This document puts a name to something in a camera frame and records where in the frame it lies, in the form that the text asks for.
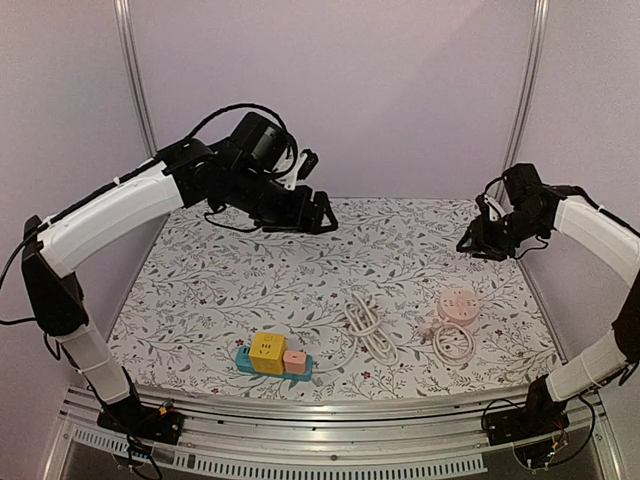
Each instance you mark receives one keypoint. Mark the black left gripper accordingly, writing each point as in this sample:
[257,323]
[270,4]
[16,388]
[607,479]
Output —
[297,221]

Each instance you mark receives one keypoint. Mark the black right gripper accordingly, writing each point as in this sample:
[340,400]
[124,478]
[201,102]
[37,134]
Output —
[489,235]

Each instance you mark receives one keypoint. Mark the round pink socket hub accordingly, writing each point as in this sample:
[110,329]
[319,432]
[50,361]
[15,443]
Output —
[459,306]

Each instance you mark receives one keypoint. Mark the yellow cube socket adapter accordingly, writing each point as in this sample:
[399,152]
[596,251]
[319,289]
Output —
[266,353]

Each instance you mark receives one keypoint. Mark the pink cube charger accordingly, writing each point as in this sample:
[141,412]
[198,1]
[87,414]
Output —
[295,362]

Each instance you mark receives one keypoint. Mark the teal power strip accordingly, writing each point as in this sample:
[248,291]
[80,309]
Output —
[243,365]

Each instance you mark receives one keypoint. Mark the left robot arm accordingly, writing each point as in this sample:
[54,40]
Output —
[258,169]

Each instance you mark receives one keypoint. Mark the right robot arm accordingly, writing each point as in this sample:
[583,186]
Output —
[539,210]

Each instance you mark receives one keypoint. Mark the floral patterned table mat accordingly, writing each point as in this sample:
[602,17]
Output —
[352,299]

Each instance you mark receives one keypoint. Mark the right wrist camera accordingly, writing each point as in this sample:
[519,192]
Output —
[489,207]

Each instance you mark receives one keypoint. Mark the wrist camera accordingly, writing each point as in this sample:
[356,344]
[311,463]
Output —
[489,207]
[302,168]

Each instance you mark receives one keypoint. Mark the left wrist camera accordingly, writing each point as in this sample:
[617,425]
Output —
[302,168]

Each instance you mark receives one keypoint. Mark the right aluminium frame post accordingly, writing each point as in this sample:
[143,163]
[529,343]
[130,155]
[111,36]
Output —
[532,65]

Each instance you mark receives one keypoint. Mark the aluminium frame post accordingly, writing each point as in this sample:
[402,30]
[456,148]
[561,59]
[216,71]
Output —
[124,23]
[532,65]

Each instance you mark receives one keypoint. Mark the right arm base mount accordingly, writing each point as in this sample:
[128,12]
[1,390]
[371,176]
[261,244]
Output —
[513,425]

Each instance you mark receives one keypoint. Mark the aluminium front rail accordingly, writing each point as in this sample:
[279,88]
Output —
[434,437]

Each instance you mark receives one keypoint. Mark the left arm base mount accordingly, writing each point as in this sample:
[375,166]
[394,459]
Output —
[154,423]

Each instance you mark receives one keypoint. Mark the left aluminium frame post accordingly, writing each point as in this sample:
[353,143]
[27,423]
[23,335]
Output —
[124,23]

